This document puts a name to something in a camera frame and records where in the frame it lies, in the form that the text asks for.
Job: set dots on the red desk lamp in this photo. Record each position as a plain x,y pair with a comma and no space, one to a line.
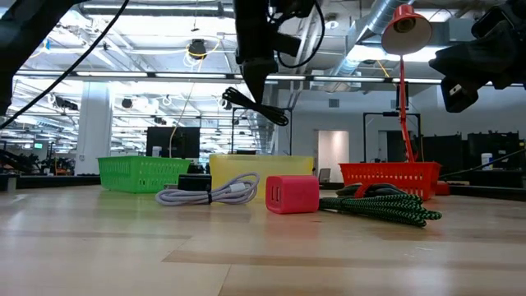
411,14

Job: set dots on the white structural column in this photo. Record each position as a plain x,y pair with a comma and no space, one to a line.
93,140

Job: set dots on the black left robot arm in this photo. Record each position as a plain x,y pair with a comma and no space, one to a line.
29,33

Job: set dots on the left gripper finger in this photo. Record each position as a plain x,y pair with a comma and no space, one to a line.
259,78

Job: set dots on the green plastic basket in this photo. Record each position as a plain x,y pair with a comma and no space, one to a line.
144,174

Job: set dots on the grey chair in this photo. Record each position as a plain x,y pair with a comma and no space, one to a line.
324,174

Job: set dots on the black storage cabinet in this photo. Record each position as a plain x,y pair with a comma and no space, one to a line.
493,150
444,152

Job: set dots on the white wipes canister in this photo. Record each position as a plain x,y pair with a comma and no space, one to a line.
487,159

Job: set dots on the black ceiling-mounted camera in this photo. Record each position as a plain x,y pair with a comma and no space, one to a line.
197,48

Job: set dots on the red plastic basket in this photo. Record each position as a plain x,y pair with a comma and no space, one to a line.
390,174

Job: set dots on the black metal rig frame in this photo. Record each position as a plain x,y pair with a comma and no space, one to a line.
390,114
242,109

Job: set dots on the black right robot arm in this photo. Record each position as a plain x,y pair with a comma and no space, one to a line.
513,10

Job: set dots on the black flat monitor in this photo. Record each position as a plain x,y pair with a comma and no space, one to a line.
181,141

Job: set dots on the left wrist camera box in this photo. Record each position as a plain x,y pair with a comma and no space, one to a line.
287,44

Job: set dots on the overhead light bar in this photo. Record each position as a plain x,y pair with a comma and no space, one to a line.
185,75

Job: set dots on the pink wall charger cube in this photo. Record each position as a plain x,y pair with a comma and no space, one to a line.
293,195

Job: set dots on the black power adapter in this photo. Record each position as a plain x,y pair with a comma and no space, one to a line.
195,182

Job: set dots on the white door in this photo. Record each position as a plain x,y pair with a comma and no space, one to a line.
333,146

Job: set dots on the yellow translucent bin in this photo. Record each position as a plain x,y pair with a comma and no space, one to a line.
283,166

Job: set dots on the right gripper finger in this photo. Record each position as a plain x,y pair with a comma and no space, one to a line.
456,71
454,55

